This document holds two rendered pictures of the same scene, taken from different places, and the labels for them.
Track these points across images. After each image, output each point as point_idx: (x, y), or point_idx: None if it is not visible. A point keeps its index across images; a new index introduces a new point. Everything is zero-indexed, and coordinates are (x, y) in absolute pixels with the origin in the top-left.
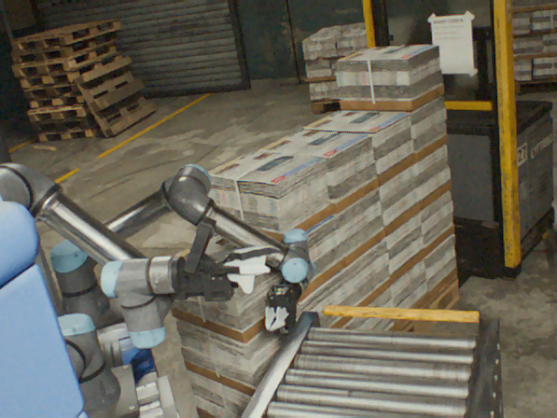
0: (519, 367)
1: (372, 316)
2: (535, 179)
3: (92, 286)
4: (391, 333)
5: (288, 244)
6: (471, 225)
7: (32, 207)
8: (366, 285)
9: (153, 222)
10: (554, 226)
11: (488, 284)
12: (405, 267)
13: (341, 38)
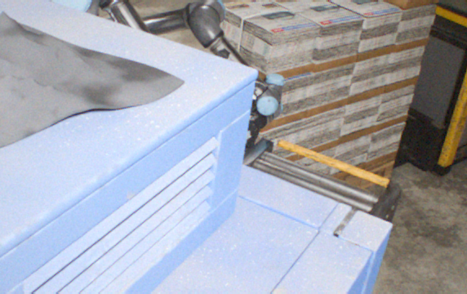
0: (413, 242)
1: (313, 158)
2: None
3: None
4: (322, 174)
5: (268, 84)
6: (422, 120)
7: (104, 0)
8: (317, 137)
9: (170, 32)
10: None
11: (418, 173)
12: (354, 135)
13: None
